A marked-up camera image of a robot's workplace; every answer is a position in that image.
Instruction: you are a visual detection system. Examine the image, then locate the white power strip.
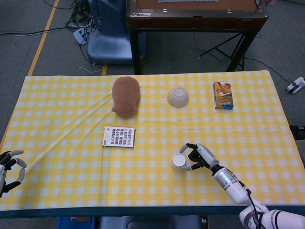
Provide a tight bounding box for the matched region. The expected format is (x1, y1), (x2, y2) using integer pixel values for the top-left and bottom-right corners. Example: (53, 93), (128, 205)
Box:
(73, 25), (93, 45)

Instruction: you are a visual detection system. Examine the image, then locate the black box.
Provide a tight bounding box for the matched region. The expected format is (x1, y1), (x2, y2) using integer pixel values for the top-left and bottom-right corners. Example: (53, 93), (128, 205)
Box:
(289, 125), (305, 138)

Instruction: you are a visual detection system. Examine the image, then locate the beige upturned bowl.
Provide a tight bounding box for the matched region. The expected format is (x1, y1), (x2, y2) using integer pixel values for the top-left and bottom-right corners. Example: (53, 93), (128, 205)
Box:
(166, 87), (190, 108)

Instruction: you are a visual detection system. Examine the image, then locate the brown plush toy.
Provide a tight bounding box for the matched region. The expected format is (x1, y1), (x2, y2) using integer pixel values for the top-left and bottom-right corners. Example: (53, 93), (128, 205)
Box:
(111, 76), (141, 119)

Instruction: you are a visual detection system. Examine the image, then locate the blue plastic crate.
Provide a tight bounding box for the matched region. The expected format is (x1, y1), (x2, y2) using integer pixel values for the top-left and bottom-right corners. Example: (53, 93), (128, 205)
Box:
(56, 216), (96, 229)

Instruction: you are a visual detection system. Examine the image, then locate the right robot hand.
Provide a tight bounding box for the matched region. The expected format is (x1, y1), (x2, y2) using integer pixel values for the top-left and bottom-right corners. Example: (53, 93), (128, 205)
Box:
(178, 143), (220, 172)

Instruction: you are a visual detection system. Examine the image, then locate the black cable to floor device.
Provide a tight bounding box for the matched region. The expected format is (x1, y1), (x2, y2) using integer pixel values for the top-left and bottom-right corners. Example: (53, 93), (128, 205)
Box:
(244, 58), (294, 83)

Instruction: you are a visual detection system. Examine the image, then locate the yellow checkered tablecloth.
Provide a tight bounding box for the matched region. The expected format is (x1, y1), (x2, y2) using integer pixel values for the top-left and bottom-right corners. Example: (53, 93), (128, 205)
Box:
(0, 70), (305, 219)

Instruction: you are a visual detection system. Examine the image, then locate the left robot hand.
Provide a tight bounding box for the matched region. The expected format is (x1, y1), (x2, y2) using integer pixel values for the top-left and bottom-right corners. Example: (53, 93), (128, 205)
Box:
(0, 149), (28, 198)

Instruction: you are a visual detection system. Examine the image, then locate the brown mahjong table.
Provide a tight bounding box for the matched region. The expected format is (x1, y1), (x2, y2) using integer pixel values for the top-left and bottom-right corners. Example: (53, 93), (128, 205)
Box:
(125, 0), (269, 75)

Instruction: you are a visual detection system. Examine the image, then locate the white paper cup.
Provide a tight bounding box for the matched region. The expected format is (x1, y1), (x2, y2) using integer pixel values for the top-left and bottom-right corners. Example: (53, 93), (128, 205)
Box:
(170, 153), (188, 170)

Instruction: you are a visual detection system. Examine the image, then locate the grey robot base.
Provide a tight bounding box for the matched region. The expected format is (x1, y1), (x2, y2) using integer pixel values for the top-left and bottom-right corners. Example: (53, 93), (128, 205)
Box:
(99, 215), (202, 229)

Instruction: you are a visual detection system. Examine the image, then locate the white floor device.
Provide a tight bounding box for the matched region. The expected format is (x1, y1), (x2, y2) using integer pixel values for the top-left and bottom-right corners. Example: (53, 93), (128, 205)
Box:
(285, 76), (305, 94)

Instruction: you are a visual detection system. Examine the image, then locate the thin white cable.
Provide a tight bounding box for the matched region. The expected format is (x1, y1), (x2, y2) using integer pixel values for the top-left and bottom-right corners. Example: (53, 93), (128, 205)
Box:
(79, 62), (103, 73)

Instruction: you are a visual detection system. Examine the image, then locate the long black floor cable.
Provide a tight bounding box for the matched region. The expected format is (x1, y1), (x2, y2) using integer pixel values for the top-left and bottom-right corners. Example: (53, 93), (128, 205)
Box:
(0, 25), (75, 36)

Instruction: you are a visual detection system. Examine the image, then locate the picture card booklet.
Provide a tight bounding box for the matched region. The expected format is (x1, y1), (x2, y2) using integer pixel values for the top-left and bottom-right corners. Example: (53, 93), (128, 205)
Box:
(102, 126), (136, 148)

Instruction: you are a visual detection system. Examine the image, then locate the orange blue snack box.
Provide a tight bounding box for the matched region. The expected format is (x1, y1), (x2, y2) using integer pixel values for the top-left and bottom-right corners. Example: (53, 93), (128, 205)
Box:
(213, 81), (234, 110)

